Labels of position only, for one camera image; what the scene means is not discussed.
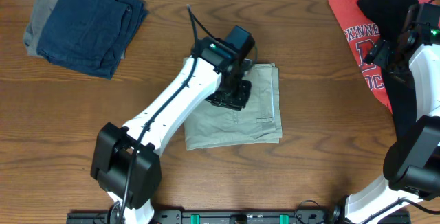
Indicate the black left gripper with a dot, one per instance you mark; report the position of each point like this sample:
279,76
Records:
241,102

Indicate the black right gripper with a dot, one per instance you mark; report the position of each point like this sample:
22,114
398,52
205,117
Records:
379,55

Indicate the khaki shorts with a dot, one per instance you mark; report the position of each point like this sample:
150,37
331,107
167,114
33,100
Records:
209,126

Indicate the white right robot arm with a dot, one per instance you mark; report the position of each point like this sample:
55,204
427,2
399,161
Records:
411,166

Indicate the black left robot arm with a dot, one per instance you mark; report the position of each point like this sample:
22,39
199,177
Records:
126,160

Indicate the black garment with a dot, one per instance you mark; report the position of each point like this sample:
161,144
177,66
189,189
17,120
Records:
389,16

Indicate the folded navy blue shorts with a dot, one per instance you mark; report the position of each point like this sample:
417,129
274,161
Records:
90,36

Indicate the folded grey garment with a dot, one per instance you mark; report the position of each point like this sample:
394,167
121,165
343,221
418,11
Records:
42,10

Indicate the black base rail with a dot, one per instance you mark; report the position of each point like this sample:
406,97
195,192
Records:
179,217

